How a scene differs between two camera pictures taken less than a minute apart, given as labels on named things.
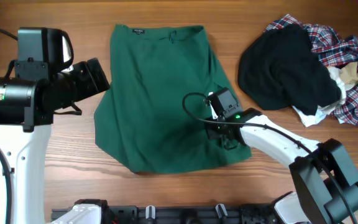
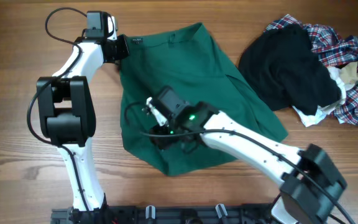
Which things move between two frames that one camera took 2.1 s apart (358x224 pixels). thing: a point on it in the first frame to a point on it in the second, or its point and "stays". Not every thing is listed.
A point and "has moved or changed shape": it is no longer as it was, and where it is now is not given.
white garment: (325, 109) stays
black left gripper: (94, 82) to (123, 48)
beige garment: (348, 73) stays
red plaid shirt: (333, 50) stays
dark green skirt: (153, 117) has moved or changed shape
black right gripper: (212, 134) to (164, 142)
